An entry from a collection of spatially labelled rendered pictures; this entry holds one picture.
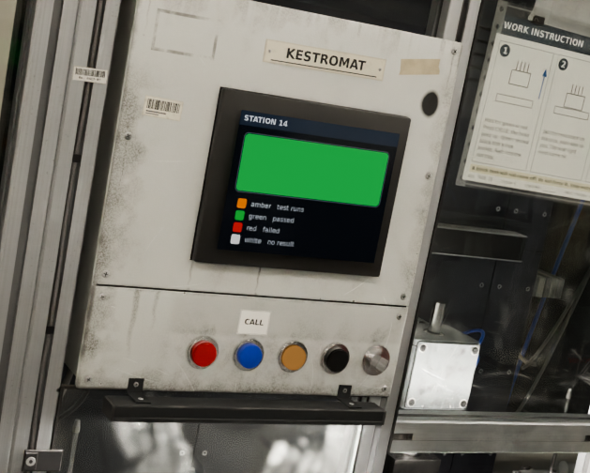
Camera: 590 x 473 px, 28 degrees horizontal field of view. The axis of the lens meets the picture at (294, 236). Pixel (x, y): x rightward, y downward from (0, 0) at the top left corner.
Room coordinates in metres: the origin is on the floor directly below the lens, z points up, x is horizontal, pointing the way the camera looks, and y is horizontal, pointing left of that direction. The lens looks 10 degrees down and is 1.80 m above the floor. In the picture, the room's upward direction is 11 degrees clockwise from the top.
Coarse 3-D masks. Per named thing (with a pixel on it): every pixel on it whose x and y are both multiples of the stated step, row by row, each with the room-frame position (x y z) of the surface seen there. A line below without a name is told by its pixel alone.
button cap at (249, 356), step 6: (246, 348) 1.35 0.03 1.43; (252, 348) 1.36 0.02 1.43; (258, 348) 1.36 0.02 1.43; (240, 354) 1.35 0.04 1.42; (246, 354) 1.36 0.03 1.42; (252, 354) 1.36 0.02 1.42; (258, 354) 1.36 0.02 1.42; (240, 360) 1.35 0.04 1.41; (246, 360) 1.36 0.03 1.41; (252, 360) 1.36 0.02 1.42; (258, 360) 1.36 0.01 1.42; (246, 366) 1.36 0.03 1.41; (252, 366) 1.36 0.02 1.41
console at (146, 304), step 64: (128, 0) 1.33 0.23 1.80; (192, 0) 1.30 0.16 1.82; (128, 64) 1.27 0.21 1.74; (192, 64) 1.30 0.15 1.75; (256, 64) 1.34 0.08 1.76; (320, 64) 1.38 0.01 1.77; (384, 64) 1.42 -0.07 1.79; (448, 64) 1.46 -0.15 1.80; (128, 128) 1.28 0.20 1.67; (192, 128) 1.31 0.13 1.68; (384, 128) 1.41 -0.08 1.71; (128, 192) 1.28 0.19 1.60; (192, 192) 1.32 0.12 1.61; (128, 256) 1.29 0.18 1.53; (192, 256) 1.32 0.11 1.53; (256, 256) 1.35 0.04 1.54; (384, 256) 1.44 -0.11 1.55; (128, 320) 1.29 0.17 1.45; (192, 320) 1.33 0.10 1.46; (256, 320) 1.37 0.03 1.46; (320, 320) 1.41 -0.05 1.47; (384, 320) 1.45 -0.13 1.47; (192, 384) 1.34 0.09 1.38; (256, 384) 1.38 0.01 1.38; (320, 384) 1.42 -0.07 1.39; (384, 384) 1.46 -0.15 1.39
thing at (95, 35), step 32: (96, 0) 1.26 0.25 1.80; (96, 32) 1.26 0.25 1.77; (96, 64) 1.26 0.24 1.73; (96, 96) 1.27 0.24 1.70; (64, 128) 1.25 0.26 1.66; (96, 128) 1.27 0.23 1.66; (64, 160) 1.26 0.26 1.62; (64, 192) 1.26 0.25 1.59; (64, 224) 1.26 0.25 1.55; (64, 256) 1.27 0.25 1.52; (64, 288) 1.27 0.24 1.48; (32, 320) 1.25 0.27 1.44; (64, 320) 1.27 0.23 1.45; (32, 352) 1.25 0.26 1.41; (64, 352) 1.27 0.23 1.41; (32, 384) 1.26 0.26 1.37; (32, 416) 1.26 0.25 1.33; (32, 448) 1.26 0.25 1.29
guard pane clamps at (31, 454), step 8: (24, 456) 1.26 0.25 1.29; (32, 456) 1.26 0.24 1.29; (40, 456) 1.26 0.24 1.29; (48, 456) 1.27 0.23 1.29; (56, 456) 1.27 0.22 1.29; (24, 464) 1.26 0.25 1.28; (32, 464) 1.26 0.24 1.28; (40, 464) 1.27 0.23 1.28; (48, 464) 1.27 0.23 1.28; (56, 464) 1.27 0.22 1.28
